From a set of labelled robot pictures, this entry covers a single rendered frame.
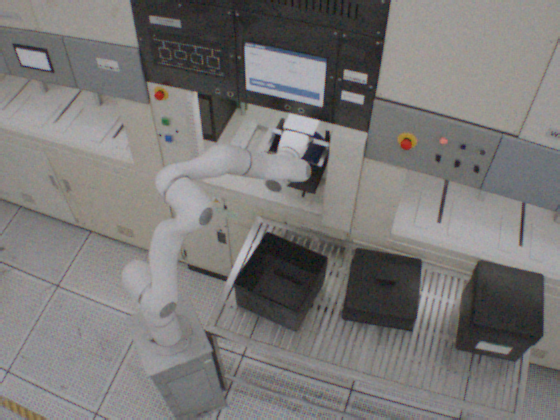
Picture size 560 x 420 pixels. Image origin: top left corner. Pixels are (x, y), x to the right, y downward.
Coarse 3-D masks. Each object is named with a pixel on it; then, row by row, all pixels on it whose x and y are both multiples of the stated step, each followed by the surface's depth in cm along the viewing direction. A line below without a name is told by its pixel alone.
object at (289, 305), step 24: (264, 240) 223; (288, 240) 219; (264, 264) 229; (288, 264) 231; (312, 264) 224; (240, 288) 207; (264, 288) 224; (288, 288) 224; (312, 288) 207; (264, 312) 213; (288, 312) 202
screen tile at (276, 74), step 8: (248, 56) 181; (256, 56) 179; (264, 56) 178; (272, 56) 177; (280, 56) 176; (248, 64) 183; (272, 64) 180; (280, 64) 179; (256, 72) 185; (264, 72) 184; (272, 72) 183; (280, 72) 182; (280, 80) 184
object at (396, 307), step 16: (368, 256) 223; (384, 256) 223; (400, 256) 223; (352, 272) 219; (368, 272) 218; (384, 272) 218; (400, 272) 218; (416, 272) 219; (352, 288) 214; (368, 288) 214; (384, 288) 214; (400, 288) 214; (416, 288) 214; (352, 304) 210; (368, 304) 210; (384, 304) 210; (400, 304) 210; (416, 304) 210; (352, 320) 216; (368, 320) 214; (384, 320) 211; (400, 320) 209
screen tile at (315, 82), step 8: (288, 64) 178; (296, 64) 177; (304, 64) 176; (312, 64) 174; (312, 72) 177; (320, 72) 176; (288, 80) 183; (296, 80) 182; (304, 80) 181; (312, 80) 180; (320, 80) 179
